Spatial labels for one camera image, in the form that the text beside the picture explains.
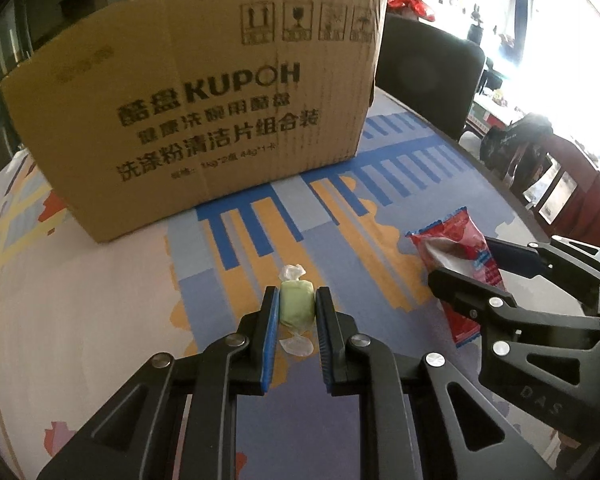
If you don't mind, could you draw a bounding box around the dark jacket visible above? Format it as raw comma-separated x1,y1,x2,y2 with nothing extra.
480,112,556,198

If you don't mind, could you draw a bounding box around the black-framed glass sliding door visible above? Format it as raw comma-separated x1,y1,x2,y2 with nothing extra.
0,0,146,126

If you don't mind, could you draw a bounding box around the maroon cloth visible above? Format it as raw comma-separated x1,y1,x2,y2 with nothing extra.
547,135,600,253

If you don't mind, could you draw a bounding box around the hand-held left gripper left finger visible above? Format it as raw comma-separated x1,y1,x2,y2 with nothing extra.
36,285,281,480

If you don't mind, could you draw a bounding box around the dark round-backed chair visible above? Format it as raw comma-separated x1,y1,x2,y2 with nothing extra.
372,12,487,143

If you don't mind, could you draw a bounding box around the red snack packet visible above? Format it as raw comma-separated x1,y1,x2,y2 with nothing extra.
405,206,507,348

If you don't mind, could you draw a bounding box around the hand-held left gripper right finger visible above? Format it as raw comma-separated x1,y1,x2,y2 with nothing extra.
315,286,556,480

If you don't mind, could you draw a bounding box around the pale green candy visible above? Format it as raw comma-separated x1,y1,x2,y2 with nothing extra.
278,262,317,358

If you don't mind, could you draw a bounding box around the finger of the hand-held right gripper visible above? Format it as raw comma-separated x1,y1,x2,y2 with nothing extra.
427,266,600,361
485,235,600,291

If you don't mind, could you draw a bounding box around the brown cardboard box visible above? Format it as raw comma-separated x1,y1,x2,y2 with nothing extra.
0,0,388,245

